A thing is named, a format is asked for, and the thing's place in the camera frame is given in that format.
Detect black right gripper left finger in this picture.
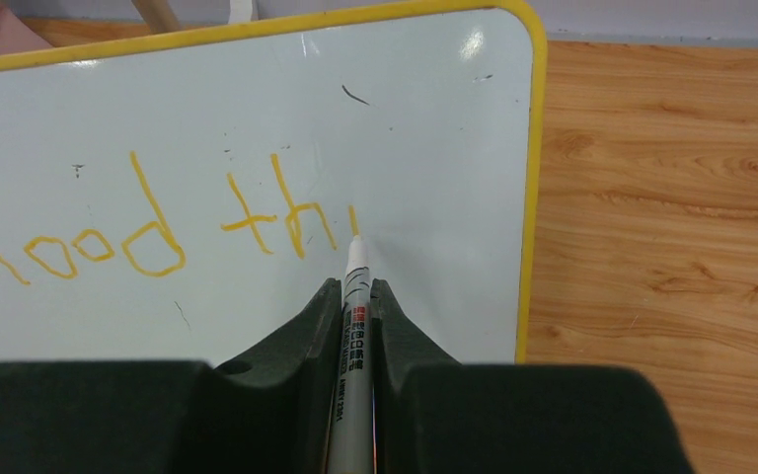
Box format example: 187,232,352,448
0,279,342,473

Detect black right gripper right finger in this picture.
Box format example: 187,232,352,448
370,279,693,473

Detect yellow framed whiteboard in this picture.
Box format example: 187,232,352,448
0,1,546,363

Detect metal stand pole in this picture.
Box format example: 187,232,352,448
131,0,260,36

